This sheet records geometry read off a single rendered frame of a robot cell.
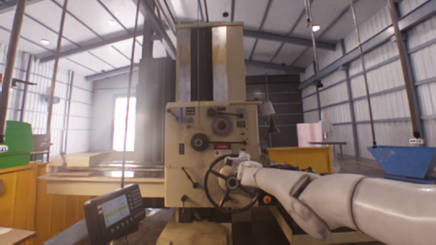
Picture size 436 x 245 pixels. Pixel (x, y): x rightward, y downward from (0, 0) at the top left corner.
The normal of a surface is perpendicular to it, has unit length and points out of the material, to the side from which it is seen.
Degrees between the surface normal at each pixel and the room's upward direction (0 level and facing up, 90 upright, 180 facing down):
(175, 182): 90
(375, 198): 55
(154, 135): 90
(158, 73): 90
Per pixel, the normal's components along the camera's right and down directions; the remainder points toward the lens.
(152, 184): -0.04, -0.14
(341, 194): -0.90, -0.39
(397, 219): -0.95, -0.16
